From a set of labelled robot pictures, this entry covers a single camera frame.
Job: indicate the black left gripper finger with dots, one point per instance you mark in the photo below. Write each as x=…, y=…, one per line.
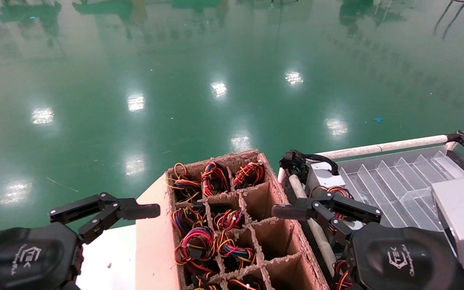
x=139, y=211

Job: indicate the black pipe corner joint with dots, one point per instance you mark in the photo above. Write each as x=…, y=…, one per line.
x=461, y=137

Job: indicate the beige flat board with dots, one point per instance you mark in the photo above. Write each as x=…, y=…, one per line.
x=155, y=249

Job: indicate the white frame pipe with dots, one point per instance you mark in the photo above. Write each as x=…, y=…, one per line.
x=377, y=148
x=320, y=241

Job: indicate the brown cardboard divider box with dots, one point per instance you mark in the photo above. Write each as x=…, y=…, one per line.
x=280, y=241

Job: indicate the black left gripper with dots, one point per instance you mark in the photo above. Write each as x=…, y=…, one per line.
x=22, y=257

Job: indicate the clear plastic divider tray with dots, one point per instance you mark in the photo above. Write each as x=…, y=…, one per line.
x=397, y=181

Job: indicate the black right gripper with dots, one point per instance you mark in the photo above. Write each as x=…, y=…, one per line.
x=401, y=257

